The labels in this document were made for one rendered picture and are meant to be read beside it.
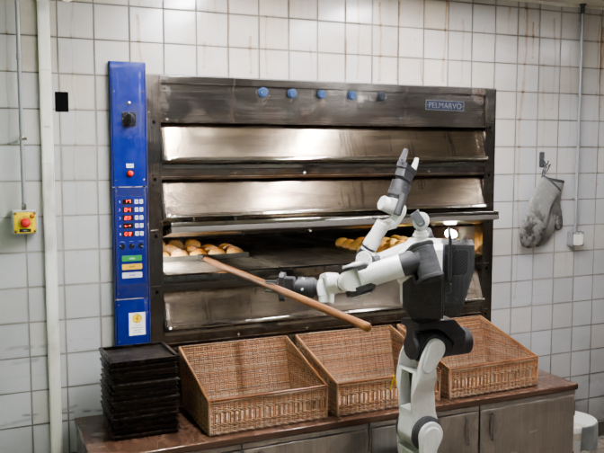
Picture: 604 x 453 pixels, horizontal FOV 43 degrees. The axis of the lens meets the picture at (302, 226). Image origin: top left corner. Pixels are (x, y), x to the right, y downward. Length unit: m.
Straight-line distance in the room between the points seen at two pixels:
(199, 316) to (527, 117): 2.15
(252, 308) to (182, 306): 0.34
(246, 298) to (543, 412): 1.59
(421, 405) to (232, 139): 1.49
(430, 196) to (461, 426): 1.20
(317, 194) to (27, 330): 1.50
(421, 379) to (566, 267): 1.88
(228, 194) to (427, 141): 1.14
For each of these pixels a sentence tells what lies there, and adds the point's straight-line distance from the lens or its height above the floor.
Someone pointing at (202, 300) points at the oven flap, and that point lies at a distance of 3.68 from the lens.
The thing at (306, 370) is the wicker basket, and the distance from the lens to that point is 3.62.
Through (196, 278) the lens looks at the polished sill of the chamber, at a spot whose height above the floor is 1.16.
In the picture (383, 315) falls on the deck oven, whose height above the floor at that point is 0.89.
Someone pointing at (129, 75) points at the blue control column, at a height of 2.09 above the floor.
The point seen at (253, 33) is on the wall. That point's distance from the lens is 3.72.
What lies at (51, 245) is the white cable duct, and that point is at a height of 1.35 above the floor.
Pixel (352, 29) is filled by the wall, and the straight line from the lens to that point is 3.94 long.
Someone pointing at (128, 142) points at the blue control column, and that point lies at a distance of 3.48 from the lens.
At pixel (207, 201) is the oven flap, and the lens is 3.61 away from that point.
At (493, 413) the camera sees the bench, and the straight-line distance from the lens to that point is 3.91.
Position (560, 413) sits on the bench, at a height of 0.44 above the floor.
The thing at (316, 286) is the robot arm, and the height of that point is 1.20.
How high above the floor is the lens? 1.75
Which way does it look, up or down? 5 degrees down
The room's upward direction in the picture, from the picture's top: straight up
